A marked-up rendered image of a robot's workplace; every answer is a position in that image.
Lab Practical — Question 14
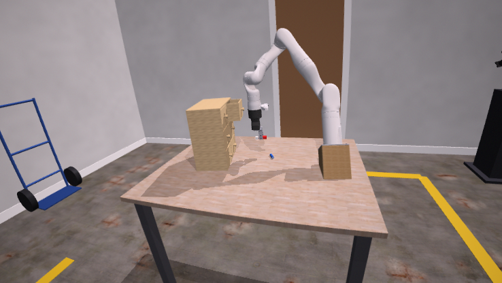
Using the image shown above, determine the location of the light wooden drawer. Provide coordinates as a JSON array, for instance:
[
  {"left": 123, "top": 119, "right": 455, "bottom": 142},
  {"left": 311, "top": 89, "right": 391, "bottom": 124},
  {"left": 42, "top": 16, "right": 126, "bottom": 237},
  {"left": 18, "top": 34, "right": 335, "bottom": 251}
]
[
  {"left": 223, "top": 124, "right": 231, "bottom": 149},
  {"left": 231, "top": 134, "right": 237, "bottom": 155},
  {"left": 229, "top": 121, "right": 235, "bottom": 138},
  {"left": 226, "top": 143, "right": 233, "bottom": 168},
  {"left": 220, "top": 105, "right": 229, "bottom": 128},
  {"left": 227, "top": 99, "right": 244, "bottom": 121}
]

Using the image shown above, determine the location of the small wooden chest of drawers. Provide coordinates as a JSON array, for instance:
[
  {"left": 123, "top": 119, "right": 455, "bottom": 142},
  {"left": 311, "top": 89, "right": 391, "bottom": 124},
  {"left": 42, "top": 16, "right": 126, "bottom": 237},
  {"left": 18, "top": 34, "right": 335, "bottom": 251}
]
[{"left": 186, "top": 97, "right": 231, "bottom": 171}]

